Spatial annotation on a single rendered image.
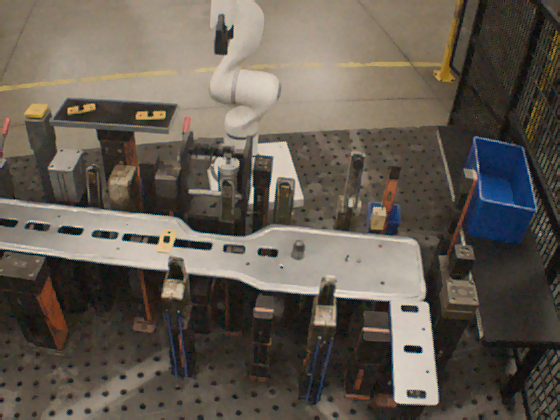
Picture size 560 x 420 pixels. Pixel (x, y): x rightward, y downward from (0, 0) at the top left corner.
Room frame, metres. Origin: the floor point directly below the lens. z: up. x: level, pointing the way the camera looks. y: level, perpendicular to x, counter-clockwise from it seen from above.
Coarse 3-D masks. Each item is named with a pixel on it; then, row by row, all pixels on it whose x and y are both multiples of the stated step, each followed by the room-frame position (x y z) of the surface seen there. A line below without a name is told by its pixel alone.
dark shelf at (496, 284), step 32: (448, 128) 1.63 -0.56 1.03; (448, 160) 1.43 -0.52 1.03; (480, 256) 1.01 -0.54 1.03; (512, 256) 1.02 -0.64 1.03; (480, 288) 0.90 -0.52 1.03; (512, 288) 0.91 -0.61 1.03; (544, 288) 0.91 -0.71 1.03; (480, 320) 0.80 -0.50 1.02; (512, 320) 0.80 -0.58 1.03; (544, 320) 0.80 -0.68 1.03
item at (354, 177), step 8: (352, 152) 1.16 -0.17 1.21; (360, 152) 1.17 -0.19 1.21; (352, 160) 1.15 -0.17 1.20; (360, 160) 1.13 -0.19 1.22; (352, 168) 1.15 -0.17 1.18; (360, 168) 1.12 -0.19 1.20; (352, 176) 1.15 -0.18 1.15; (360, 176) 1.14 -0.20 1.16; (352, 184) 1.15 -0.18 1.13; (360, 184) 1.14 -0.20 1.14; (352, 192) 1.14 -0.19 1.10; (344, 200) 1.13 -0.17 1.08; (344, 208) 1.13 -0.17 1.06
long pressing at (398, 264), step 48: (0, 240) 0.95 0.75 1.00; (48, 240) 0.97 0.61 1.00; (96, 240) 0.98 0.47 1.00; (192, 240) 1.02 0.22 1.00; (240, 240) 1.03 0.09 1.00; (288, 240) 1.05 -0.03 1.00; (336, 240) 1.06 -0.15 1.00; (384, 240) 1.08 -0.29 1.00; (288, 288) 0.89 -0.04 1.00; (384, 288) 0.91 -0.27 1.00
